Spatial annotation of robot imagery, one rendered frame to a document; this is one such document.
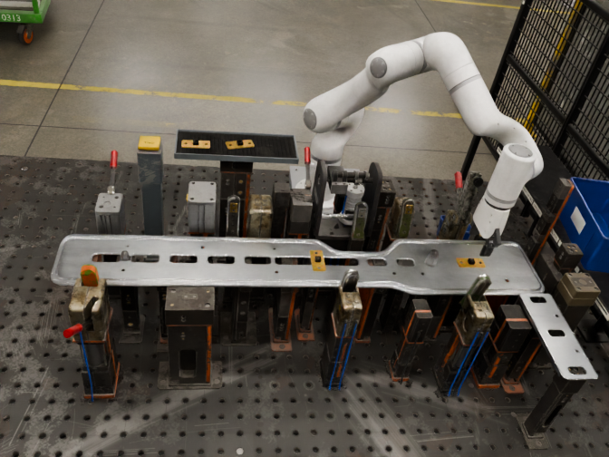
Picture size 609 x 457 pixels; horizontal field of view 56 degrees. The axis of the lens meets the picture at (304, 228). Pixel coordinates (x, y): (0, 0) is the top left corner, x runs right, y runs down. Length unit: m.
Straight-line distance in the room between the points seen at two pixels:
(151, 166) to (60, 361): 0.62
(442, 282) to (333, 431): 0.51
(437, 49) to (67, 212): 1.42
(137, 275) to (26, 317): 0.48
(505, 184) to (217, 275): 0.79
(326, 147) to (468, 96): 0.65
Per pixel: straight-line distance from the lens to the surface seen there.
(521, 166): 1.55
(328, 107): 1.92
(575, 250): 1.88
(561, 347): 1.68
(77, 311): 1.44
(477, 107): 1.57
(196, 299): 1.47
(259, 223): 1.68
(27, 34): 5.26
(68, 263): 1.64
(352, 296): 1.50
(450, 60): 1.59
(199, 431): 1.64
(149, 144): 1.77
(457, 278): 1.72
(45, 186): 2.43
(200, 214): 1.66
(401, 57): 1.68
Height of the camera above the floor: 2.12
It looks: 40 degrees down
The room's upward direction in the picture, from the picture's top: 9 degrees clockwise
